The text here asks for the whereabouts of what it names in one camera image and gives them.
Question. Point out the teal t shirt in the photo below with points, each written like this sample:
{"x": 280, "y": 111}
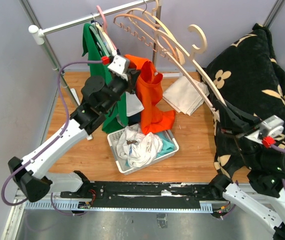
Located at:
{"x": 166, "y": 145}

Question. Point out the white and navy shirt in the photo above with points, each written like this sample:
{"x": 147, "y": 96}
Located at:
{"x": 132, "y": 103}

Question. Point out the metal clothes rack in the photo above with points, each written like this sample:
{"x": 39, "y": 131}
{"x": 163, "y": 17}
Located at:
{"x": 118, "y": 118}

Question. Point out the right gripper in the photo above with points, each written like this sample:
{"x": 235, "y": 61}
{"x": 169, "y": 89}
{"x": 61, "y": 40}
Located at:
{"x": 231, "y": 121}

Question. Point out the folded white cloth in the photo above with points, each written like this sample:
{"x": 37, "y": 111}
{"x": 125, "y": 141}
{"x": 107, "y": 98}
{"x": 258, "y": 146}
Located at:
{"x": 183, "y": 97}

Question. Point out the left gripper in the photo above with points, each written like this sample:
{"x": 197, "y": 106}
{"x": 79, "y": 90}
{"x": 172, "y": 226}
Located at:
{"x": 130, "y": 83}

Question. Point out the white and pink shirt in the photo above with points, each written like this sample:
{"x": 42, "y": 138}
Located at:
{"x": 129, "y": 131}

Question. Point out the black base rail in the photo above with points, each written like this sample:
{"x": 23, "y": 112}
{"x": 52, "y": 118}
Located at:
{"x": 145, "y": 195}

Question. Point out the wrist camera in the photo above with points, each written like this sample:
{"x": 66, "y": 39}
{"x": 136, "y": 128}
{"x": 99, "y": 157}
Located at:
{"x": 265, "y": 132}
{"x": 117, "y": 64}

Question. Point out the beige hanger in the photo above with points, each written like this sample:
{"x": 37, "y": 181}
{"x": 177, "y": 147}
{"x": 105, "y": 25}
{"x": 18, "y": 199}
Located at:
{"x": 191, "y": 57}

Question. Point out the white plastic basket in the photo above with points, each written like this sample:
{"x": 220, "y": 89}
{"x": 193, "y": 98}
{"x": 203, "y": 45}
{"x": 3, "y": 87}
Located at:
{"x": 122, "y": 164}

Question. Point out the pink hanger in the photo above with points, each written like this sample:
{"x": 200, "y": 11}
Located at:
{"x": 102, "y": 17}

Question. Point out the green hanger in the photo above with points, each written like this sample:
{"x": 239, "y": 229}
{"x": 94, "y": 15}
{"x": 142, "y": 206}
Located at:
{"x": 100, "y": 40}

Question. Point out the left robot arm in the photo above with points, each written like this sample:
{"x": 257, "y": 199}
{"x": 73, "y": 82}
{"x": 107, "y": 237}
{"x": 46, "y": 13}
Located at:
{"x": 31, "y": 173}

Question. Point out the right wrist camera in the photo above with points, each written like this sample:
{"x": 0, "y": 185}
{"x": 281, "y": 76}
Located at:
{"x": 265, "y": 132}

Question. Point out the black floral blanket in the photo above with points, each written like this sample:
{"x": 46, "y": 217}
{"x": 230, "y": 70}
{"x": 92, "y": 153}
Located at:
{"x": 248, "y": 76}

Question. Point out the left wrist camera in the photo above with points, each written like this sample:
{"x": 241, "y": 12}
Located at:
{"x": 117, "y": 64}

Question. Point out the cream hanger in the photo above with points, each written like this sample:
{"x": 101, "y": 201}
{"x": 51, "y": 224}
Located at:
{"x": 145, "y": 25}

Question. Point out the orange t shirt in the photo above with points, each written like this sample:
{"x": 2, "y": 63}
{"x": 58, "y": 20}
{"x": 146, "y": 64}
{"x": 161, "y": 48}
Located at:
{"x": 149, "y": 91}

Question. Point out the aluminium frame post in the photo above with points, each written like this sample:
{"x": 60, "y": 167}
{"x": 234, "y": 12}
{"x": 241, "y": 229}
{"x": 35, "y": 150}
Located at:
{"x": 276, "y": 8}

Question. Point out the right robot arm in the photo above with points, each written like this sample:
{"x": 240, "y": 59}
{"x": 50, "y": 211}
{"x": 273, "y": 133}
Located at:
{"x": 268, "y": 183}

